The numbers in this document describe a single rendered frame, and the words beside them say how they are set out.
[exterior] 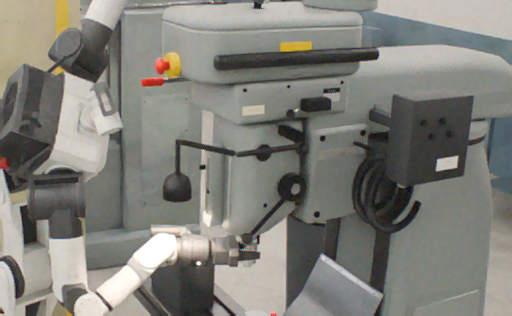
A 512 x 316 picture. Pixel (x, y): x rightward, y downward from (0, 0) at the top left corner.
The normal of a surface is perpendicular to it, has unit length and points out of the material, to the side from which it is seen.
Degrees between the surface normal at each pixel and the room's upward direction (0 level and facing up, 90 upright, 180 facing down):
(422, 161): 90
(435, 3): 90
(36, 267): 81
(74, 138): 58
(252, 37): 90
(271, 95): 90
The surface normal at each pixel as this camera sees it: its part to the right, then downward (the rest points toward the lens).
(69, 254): 0.38, 0.05
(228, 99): -0.91, 0.12
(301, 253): -0.71, 0.28
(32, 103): 0.59, -0.29
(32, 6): 0.43, 0.29
